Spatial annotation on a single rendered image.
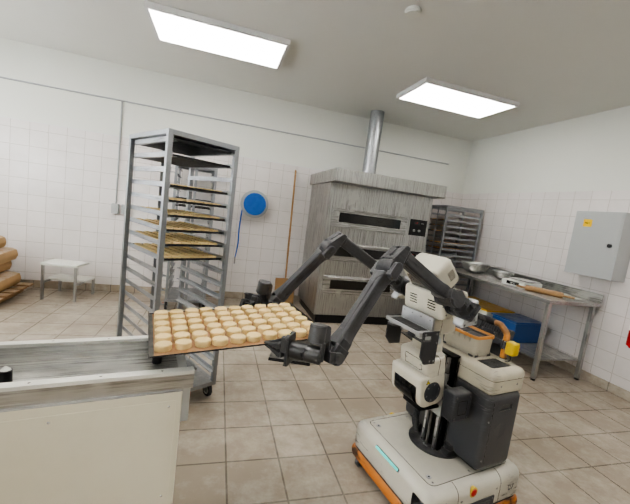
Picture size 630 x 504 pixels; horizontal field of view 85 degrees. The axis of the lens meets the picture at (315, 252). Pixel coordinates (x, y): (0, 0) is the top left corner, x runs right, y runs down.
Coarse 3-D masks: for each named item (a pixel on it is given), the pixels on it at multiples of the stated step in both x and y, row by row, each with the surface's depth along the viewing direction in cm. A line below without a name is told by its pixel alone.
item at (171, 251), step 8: (144, 248) 236; (152, 248) 236; (168, 248) 245; (176, 248) 249; (184, 248) 254; (192, 248) 259; (168, 256) 214; (176, 256) 218; (184, 256) 222; (192, 256) 227; (200, 256) 232; (208, 256) 240
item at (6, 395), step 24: (0, 384) 90; (24, 384) 92; (48, 384) 93; (72, 384) 96; (96, 384) 99; (120, 384) 102; (144, 384) 105; (168, 384) 108; (192, 384) 111; (0, 408) 89
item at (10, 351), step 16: (128, 336) 129; (144, 336) 131; (0, 352) 111; (16, 352) 113; (32, 352) 115; (48, 352) 117; (64, 352) 119; (80, 352) 121; (96, 352) 123; (112, 352) 126; (128, 352) 128; (144, 352) 131
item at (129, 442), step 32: (0, 416) 89; (32, 416) 92; (64, 416) 95; (96, 416) 99; (128, 416) 103; (160, 416) 107; (0, 448) 90; (32, 448) 93; (64, 448) 97; (96, 448) 100; (128, 448) 104; (160, 448) 109; (0, 480) 91; (32, 480) 94; (64, 480) 98; (96, 480) 102; (128, 480) 106; (160, 480) 111
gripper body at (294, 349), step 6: (288, 336) 111; (294, 336) 115; (288, 342) 110; (294, 342) 112; (300, 342) 113; (288, 348) 111; (294, 348) 111; (300, 348) 110; (288, 354) 111; (294, 354) 110; (300, 354) 110; (288, 360) 113; (300, 360) 111
